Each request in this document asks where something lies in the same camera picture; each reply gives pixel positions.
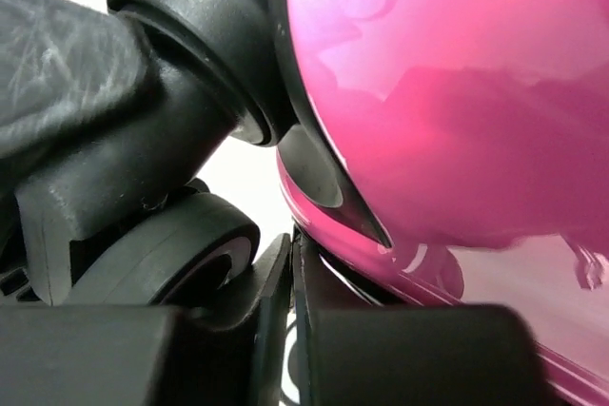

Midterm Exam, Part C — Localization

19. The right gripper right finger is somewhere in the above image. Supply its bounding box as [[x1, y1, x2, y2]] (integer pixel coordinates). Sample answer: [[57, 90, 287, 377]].
[[292, 234, 560, 405]]

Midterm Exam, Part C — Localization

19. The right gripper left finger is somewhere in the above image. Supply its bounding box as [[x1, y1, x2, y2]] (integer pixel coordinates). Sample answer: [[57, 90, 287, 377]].
[[1, 234, 291, 405]]

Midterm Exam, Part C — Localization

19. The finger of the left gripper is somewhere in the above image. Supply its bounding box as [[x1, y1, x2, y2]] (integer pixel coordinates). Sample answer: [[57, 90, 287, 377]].
[[1, 0, 147, 159]]

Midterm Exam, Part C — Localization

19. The pink hard-shell suitcase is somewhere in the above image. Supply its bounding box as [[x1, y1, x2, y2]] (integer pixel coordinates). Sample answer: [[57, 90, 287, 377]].
[[0, 0, 609, 406]]

